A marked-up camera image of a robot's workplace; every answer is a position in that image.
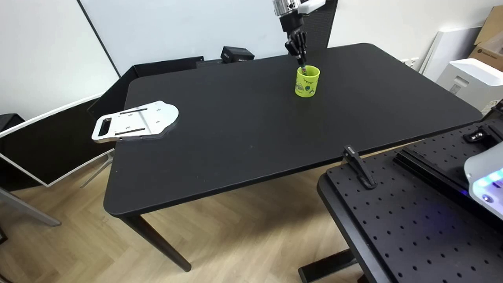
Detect black perforated breadboard table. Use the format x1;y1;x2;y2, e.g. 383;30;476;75
316;118;503;283

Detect white panel against wall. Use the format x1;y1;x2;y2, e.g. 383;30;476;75
420;27;479;80

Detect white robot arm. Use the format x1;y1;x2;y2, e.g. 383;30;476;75
272;0;325;68

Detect black table leg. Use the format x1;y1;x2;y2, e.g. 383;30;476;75
122;215;192;272

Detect yellow-green mug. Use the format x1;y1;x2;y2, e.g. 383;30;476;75
294;64;321;97

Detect black clamp on breadboard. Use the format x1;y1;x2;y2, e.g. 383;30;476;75
343;146;376;190

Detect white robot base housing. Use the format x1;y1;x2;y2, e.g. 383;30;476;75
464;141;503;220

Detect cardboard box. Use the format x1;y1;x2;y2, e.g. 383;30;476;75
470;5;503;71

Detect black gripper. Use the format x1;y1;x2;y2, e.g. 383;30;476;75
280;14;306;66

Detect white monitor mount plate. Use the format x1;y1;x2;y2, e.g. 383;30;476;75
91;101;179;143

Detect grey computer case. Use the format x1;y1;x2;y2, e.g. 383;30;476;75
437;58;503;115

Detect small black box behind table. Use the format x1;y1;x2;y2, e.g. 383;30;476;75
220;46;254;63

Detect black plate on breadboard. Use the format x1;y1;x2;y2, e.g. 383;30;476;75
394;123;503;198

